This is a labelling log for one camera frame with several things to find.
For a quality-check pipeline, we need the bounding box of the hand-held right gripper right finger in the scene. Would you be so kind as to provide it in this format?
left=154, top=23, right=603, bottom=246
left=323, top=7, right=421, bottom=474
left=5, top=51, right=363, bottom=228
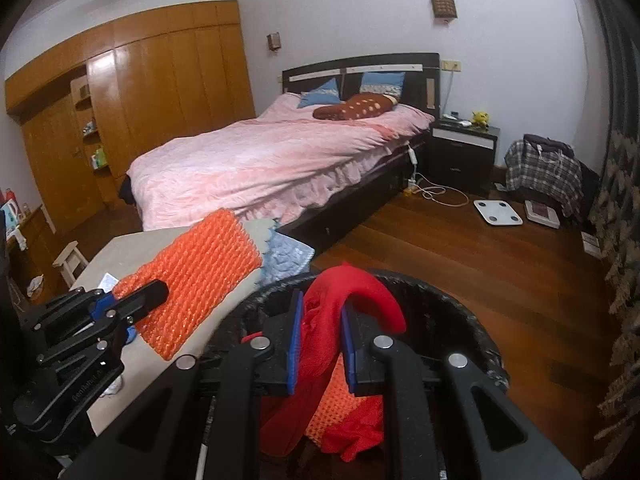
left=341, top=305, right=596, bottom=480

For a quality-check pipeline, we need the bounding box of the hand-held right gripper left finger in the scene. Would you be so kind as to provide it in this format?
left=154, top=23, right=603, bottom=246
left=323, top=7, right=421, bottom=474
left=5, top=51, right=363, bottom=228
left=60, top=287, right=306, bottom=480

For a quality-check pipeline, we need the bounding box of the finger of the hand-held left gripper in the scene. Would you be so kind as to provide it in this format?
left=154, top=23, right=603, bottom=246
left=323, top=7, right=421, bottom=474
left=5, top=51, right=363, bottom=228
left=37, top=280, right=169, bottom=368
left=30, top=287, right=119, bottom=333

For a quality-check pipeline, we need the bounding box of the red cloth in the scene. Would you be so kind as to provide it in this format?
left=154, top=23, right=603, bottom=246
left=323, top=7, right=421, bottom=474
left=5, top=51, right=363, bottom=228
left=260, top=262, right=407, bottom=463

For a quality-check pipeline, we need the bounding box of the orange foam net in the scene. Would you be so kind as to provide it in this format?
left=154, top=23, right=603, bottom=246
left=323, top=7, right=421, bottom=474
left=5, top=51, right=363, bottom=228
left=112, top=208, right=264, bottom=361
left=302, top=372, right=362, bottom=443

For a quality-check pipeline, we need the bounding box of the black trash bin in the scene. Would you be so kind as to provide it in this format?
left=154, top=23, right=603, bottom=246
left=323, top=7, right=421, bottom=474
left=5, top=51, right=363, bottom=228
left=200, top=268, right=511, bottom=480

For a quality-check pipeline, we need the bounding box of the grey table cover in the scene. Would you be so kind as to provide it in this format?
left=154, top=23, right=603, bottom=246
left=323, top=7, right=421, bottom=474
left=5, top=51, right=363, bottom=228
left=70, top=217, right=281, bottom=436

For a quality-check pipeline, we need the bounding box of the white wooden stool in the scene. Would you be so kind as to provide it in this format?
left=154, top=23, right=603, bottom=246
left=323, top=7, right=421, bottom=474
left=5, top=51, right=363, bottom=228
left=52, top=241, right=91, bottom=288

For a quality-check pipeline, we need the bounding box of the blue-grey quilted cloth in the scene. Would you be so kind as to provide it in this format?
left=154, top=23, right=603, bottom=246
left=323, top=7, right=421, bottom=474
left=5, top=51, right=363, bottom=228
left=260, top=220, right=316, bottom=291

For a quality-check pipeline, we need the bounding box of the wooden sideboard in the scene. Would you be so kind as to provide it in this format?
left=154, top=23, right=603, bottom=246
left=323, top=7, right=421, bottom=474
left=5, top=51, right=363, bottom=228
left=7, top=205, right=58, bottom=306

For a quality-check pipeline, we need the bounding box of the bed with pink duvet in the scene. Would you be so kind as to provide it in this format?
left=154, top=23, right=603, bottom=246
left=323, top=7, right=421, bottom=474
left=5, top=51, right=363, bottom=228
left=117, top=52, right=442, bottom=256

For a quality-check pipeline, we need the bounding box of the white bathroom scale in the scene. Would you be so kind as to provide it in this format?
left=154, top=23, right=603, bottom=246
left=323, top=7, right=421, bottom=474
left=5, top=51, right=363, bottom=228
left=473, top=199, right=524, bottom=227

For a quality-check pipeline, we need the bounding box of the wooden wardrobe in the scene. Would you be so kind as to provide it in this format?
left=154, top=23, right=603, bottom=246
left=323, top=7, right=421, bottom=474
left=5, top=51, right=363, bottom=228
left=5, top=0, right=257, bottom=233

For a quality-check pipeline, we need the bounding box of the black nightstand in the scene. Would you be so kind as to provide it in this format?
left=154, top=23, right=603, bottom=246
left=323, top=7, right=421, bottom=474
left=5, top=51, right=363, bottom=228
left=429, top=119, right=501, bottom=197

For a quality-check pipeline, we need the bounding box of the white scale with brown centre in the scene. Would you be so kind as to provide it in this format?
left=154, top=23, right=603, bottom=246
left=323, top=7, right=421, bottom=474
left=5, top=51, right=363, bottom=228
left=524, top=199, right=561, bottom=230

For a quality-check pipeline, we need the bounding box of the brown dotted pillow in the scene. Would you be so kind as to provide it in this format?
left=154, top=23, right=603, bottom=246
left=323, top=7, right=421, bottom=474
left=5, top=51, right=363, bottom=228
left=313, top=92, right=398, bottom=122

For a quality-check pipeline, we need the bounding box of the blue pillow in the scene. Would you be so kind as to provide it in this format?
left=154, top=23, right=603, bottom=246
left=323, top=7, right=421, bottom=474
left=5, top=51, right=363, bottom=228
left=297, top=78, right=342, bottom=109
left=359, top=71, right=407, bottom=98

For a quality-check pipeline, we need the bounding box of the plaid cloth bag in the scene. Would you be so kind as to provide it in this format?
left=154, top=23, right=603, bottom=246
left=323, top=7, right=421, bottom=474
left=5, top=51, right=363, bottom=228
left=504, top=140, right=586, bottom=218

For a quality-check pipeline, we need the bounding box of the dark jacket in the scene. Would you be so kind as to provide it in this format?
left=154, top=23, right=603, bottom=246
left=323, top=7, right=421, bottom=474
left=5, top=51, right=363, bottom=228
left=522, top=134, right=576, bottom=160

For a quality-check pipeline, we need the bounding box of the patterned curtain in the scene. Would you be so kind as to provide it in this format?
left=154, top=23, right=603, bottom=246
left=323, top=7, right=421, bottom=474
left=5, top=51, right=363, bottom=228
left=582, top=0, right=640, bottom=480

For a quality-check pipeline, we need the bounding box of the white floor cable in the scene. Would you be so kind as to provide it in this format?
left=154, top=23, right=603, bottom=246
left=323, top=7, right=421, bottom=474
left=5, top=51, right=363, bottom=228
left=414, top=172, right=473, bottom=208

